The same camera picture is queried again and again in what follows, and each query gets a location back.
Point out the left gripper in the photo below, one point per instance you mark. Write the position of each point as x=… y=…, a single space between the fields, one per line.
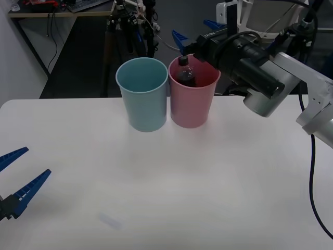
x=4 y=208

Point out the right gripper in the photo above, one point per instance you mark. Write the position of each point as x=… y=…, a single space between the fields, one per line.
x=208 y=49

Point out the dark drink plastic bottle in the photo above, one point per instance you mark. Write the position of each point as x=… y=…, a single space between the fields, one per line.
x=186 y=75

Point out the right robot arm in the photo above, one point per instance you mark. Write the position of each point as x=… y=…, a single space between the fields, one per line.
x=262 y=75

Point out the black pole stand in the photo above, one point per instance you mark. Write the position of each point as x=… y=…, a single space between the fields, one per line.
x=150 y=31

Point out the pink plastic bin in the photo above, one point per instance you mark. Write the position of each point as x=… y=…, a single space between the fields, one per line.
x=190 y=106

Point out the black tripod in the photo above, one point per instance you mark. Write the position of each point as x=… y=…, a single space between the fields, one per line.
x=110 y=39

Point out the pale blue plastic bin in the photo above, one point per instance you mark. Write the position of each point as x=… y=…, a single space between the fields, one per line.
x=145 y=109

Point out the black equipment stand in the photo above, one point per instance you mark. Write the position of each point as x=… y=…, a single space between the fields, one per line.
x=309 y=28

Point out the black keyboard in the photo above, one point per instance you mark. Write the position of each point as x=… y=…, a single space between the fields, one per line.
x=88 y=4

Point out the dark desk with wood edge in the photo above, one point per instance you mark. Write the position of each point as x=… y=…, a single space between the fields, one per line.
x=39 y=12

